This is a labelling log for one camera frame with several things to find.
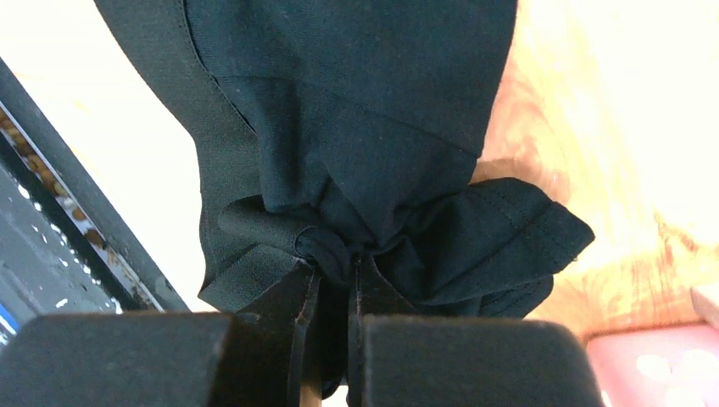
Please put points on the black underwear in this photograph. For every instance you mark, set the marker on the black underwear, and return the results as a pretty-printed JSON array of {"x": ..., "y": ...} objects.
[{"x": 341, "y": 133}]

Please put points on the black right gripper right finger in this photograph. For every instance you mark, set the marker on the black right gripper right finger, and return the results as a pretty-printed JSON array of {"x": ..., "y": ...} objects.
[{"x": 398, "y": 357}]

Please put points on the pink plastic laundry basket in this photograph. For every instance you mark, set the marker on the pink plastic laundry basket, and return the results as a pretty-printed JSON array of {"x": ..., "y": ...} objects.
[{"x": 674, "y": 366}]

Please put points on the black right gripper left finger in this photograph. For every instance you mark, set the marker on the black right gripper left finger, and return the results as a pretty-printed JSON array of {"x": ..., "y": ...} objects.
[{"x": 267, "y": 354}]

